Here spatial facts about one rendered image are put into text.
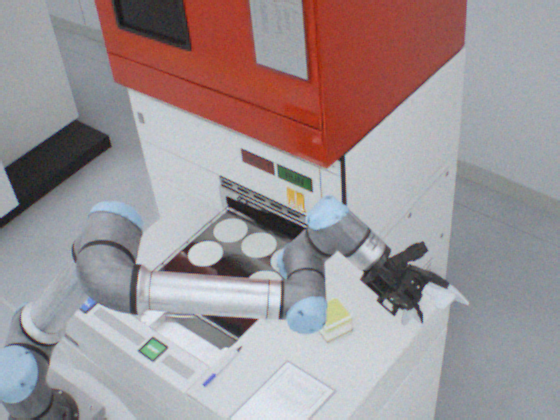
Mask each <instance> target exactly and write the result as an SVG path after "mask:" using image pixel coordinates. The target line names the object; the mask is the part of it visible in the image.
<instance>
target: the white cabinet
mask: <svg viewBox="0 0 560 420"><path fill-rule="evenodd" d="M446 333H447V325H446V326H445V327H444V329H443V330H442V331H441V333H440V334H439V335H438V337H437V338H436V339H435V341H434V342H433V343H432V345H431V346H430V347H429V349H428V350H427V351H426V353H425V354H424V355H423V356H422V358H421V359H420V360H419V362H418V363H417V364H416V366H415V367H414V368H413V370H412V371H411V372H410V374H409V375H408V376H407V378H406V379H405V380H404V382H403V383H402V384H401V386H400V387H399V388H398V389H397V390H396V391H395V392H394V394H393V395H392V396H391V397H390V399H388V400H387V402H386V403H385V404H384V406H383V407H382V408H381V410H380V411H379V412H378V414H377V415H376V416H375V418H374V419H373V420H434V416H435V408H436V399H437V391H438V388H439V383H440V375H441V366H442V359H443V352H444V350H445V341H446ZM60 341H61V343H62V346H63V348H64V351H65V353H66V355H67V357H68V359H69V361H70V362H71V364H72V366H73V368H77V369H79V370H81V371H83V372H86V373H89V374H92V375H94V376H96V377H97V378H99V379H100V380H102V381H103V382H105V383H106V384H107V385H108V386H109V387H110V388H111V389H112V391H113V392H114V393H115V394H116V396H117V397H118V398H119V399H120V401H121V402H122V403H123V404H124V405H125V406H126V407H127V409H128V410H129V411H130V412H131V414H132V415H133V416H134V417H135V419H136V420H187V419H186V418H185V417H183V416H182V415H180V414H179V413H178V412H176V411H175V410H173V409H172V408H171V407H169V406H168V405H166V404H165V403H164V402H162V401H161V400H159V399H158V398H157V397H156V396H155V395H153V394H152V393H151V392H149V391H148V390H146V389H145V388H144V387H142V386H141V385H139V384H138V383H137V382H135V381H134V380H132V379H131V378H130V377H128V376H127V375H125V374H124V373H123V372H121V371H120V370H118V369H117V368H116V367H114V366H113V365H111V364H110V363H109V362H108V361H107V360H106V359H104V358H103V357H101V356H100V355H99V354H97V353H96V352H94V351H93V350H92V349H90V348H89V347H87V346H86V345H85V344H84V343H83V342H81V341H80V340H79V339H77V338H76V337H74V336H73V335H72V334H70V333H69V332H68V331H66V334H65V335H64V336H63V338H62V339H61V340H60Z"/></svg>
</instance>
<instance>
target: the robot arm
mask: <svg viewBox="0 0 560 420"><path fill-rule="evenodd" d="M306 223H307V224H308V225H309V227H308V228H307V229H306V230H305V231H303V232H302V233H300V234H299V235H298V236H297V237H296V238H295V239H294V240H292V241H291V242H289V243H288V244H287V245H286V246H285V247H284V249H283V250H282V252H281V253H280V254H279V255H278V257H277V261H276V263H277V267H278V268H279V272H280V274H281V275H282V276H283V277H284V278H285V279H286V280H273V279H257V278H243V277H228V276H212V275H198V274H183V273H176V272H169V271H155V270H149V269H148V268H147V267H146V266H145V265H144V264H136V262H137V257H138V252H139V248H140V243H141V238H142V237H143V221H142V218H141V216H140V215H139V214H138V212H137V211H135V210H134V209H133V208H131V207H130V206H128V205H126V204H123V203H120V202H116V201H112V202H109V201H105V202H100V203H98V204H97V205H96V206H94V207H93V209H92V210H91V212H90V213H89V215H88V222H87V224H86V226H85V227H84V229H83V230H82V232H81V234H80V235H79V236H78V237H77V239H76V240H75V241H74V242H73V243H72V245H71V256H72V257H71V258H70V259H69V260H68V261H67V263H66V264H65V265H64V266H63V267H62V270H61V271H60V272H59V273H58V275H57V276H56V277H55V278H54V279H53V282H52V283H51V284H50V285H49V286H48V287H47V288H46V289H45V292H44V293H43V294H42V295H41V296H40V298H39V299H38V300H34V301H31V302H29V301H26V302H24V303H22V304H21V305H20V306H19V307H18V308H17V309H16V312H15V314H14V315H13V316H12V319H11V327H10V329H9V332H8V334H7V339H6V342H5V344H4V348H3V349H1V350H0V400H1V402H2V405H3V406H4V408H5V409H6V411H7V412H8V413H9V415H10V420H71V416H72V412H71V408H70V406H69V404H68V403H67V401H66V400H65V398H64V397H63V396H61V395H60V394H58V393H56V392H55V391H53V390H52V389H51V387H50V386H49V384H48V382H47V377H46V376H47V373H48V370H49V366H50V360H51V357H52V353H53V351H54V348H55V346H56V345H57V344H58V343H59V342H60V340H61V339H62V338H63V336H64V335H65V334H66V331H67V328H66V323H67V322H68V321H69V320H70V319H71V318H72V317H73V314H74V313H75V312H77V311H78V310H79V309H80V308H81V307H82V304H83V303H84V302H85V301H86V300H87V299H88V298H89V297H90V298H92V299H93V300H94V301H96V303H98V304H100V305H102V306H104V307H107V308H109V309H112V310H114V311H116V312H118V313H124V314H135V315H141V314H142V313H143V312H144V311H145V310H156V311H161V312H173V313H189V314H205V315H221V316H226V317H237V318H254V319H271V320H286V322H287V325H288V327H289V328H290V329H291V330H292V331H293V332H297V333H298V334H305V335H307V334H313V333H316V332H318V331H320V330H321V329H322V328H323V327H324V326H325V324H326V322H327V307H328V305H327V301H326V283H325V262H326V261H327V260H328V259H330V258H331V257H332V256H333V255H335V254H336V253H337V251H339V253H340V254H341V255H343V256H344V257H345V258H346V259H347V260H348V261H349V262H350V263H351V264H353V265H354V266H355V267H356V268H357V269H358V270H362V272H363V274H362V276H361V278H360V279H359V280H360V281H362V282H363V283H364V284H365V285H366V286H367V287H368V288H369V289H371V290H372V291H373V292H374V293H375V294H376V295H377V296H378V298H377V299H376V301H377V302H378V303H379V304H380V305H381V306H383V307H384V308H385V309H386V310H387V311H388V312H389V313H391V314H392V315H393V316H395V315H396V313H397V311H398V309H400V310H403V314H402V318H401V322H402V325H404V326H405V325H406V324H407V323H408V322H409V321H410V320H411V319H412V317H413V318H414V319H415V320H416V321H418V322H419V323H420V324H423V323H424V321H423V313H422V311H421V310H420V306H419V305H418V303H419V302H420V300H421V298H422V296H423V294H422V291H423V289H424V293H425V294H426V295H428V296H430V297H433V298H434V301H435V306H436V307H437V308H438V309H441V310H443V309H445V308H446V307H447V306H448V305H449V304H450V303H451V302H452V301H453V300H456V301H457V302H459V303H461V304H464V305H466V306H468V305H469V302H468V301H467V300H466V299H465V298H464V297H463V296H462V295H461V294H460V293H459V292H458V291H457V289H456V288H455V287H454V286H452V285H451V284H450V283H449V282H448V281H447V280H445V279H444V278H442V277H441V276H439V275H438V274H436V273H434V272H432V271H429V270H426V269H422V268H421V267H418V266H416V265H412V264H411V263H410V264H408V262H410V261H412V260H413V262H414V261H416V260H420V259H421V258H422V257H423V256H425V254H426V253H427V252H429V250H428V248H427V246H426V244H425V242H424V241H422V242H420V243H418V242H416V243H414V244H411V245H410V246H409V247H407V248H406V250H404V251H402V252H400V253H398V254H395V255H393V256H391V257H389V256H390V254H391V251H392V249H391V248H390V247H389V246H388V245H387V244H385V241H384V240H383V239H382V238H381V237H379V236H378V235H376V234H375V233H374V232H373V231H372V230H371V229H369V228H368V227H367V226H366V225H365V224H364V223H363V222H362V221H361V220H360V219H359V217H357V216H356V215H355V214H354V213H353V212H352V211H351V210H350V209H349V207H348V206H346V205H344V204H343V203H341V202H340V201H339V200H338V199H337V198H335V197H333V196H331V195H326V196H324V197H323V198H321V199H320V200H319V201H318V202H317V203H316V204H315V205H314V206H313V207H312V208H311V210H310V211H309V212H308V214H307V216H306ZM426 285H427V286H426ZM425 286H426V287H425ZM385 299H386V300H388V302H389V303H390V304H392V307H391V308H392V311H391V310H389V309H388V308H387V307H386V306H385V305H384V304H383V301H384V300H385Z"/></svg>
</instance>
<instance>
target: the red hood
mask: <svg viewBox="0 0 560 420"><path fill-rule="evenodd" d="M94 3H95V6H96V10H97V12H98V19H99V22H100V25H101V32H102V34H103V38H104V41H105V47H106V51H107V54H108V58H109V64H110V67H111V71H112V74H113V77H114V78H113V80H114V82H115V83H118V84H120V85H122V86H125V87H126V88H128V89H130V88H131V89H133V90H136V91H138V92H140V93H143V94H144V95H146V96H149V97H151V98H156V99H158V100H161V101H163V102H165V103H168V104H170V105H172V106H174V107H176V108H179V109H181V110H183V111H186V112H187V111H188V112H191V113H193V114H195V115H198V116H200V117H203V118H205V119H207V120H210V121H212V122H214V123H217V124H219V125H222V126H224V127H226V128H229V129H231V130H233V131H236V132H238V133H241V134H243V135H245V136H248V137H250V138H252V139H255V140H257V141H260V142H263V143H265V144H268V145H270V146H272V147H275V148H277V149H280V150H282V151H284V152H287V153H289V154H291V155H294V156H296V157H299V158H302V159H304V160H307V161H309V162H311V163H314V164H316V165H319V166H321V167H323V168H326V169H327V168H329V167H330V166H331V165H332V164H333V163H334V162H335V161H336V160H337V159H338V158H341V157H342V156H343V155H344V154H345V153H346V152H347V151H348V150H349V149H350V148H352V147H353V146H354V145H355V144H356V143H357V142H358V141H359V140H360V139H361V138H363V137H364V136H365V135H366V134H367V133H368V132H369V131H370V130H371V129H372V128H374V127H375V126H376V125H377V124H378V123H379V122H380V121H381V120H382V119H383V118H385V117H386V116H387V115H388V114H389V113H390V112H391V111H392V110H393V109H394V108H396V107H397V106H398V105H399V104H400V102H402V101H403V100H404V99H406V98H407V97H408V96H409V95H410V94H411V93H412V92H413V91H414V90H415V89H417V88H418V87H419V86H420V85H421V84H422V83H423V82H425V81H426V80H427V79H428V78H429V77H430V76H431V75H432V74H433V73H434V72H435V71H436V70H437V69H439V68H441V67H442V66H443V65H444V63H445V62H446V61H447V60H449V59H450V58H451V57H452V56H454V55H455V54H456V53H457V51H459V50H460V49H461V48H462V47H463V46H465V41H466V40H465V31H466V22H467V19H466V14H467V5H468V0H95V1H94Z"/></svg>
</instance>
